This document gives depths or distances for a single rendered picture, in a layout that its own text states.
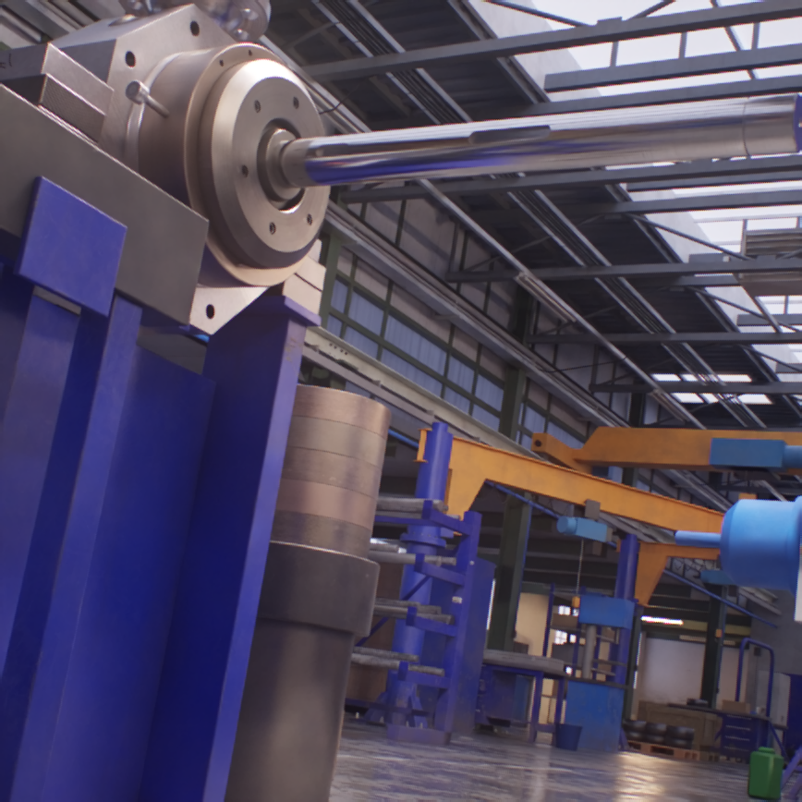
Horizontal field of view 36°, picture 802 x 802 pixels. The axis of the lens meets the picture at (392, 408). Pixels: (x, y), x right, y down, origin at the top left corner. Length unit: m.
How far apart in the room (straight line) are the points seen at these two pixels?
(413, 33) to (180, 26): 10.23
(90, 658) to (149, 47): 0.95
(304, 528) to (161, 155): 1.57
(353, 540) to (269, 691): 0.44
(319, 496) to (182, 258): 1.75
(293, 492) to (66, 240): 1.93
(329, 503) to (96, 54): 1.63
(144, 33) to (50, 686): 0.99
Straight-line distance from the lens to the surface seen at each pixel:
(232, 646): 2.13
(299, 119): 2.00
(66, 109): 1.81
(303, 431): 3.28
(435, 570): 9.31
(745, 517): 5.22
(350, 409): 3.30
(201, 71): 1.89
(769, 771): 9.20
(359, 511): 3.31
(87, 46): 1.96
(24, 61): 1.84
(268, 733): 3.22
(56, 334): 1.96
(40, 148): 1.40
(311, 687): 3.24
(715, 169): 11.89
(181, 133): 1.84
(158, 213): 1.53
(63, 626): 1.45
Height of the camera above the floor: 0.34
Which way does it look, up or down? 13 degrees up
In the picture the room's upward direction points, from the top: 9 degrees clockwise
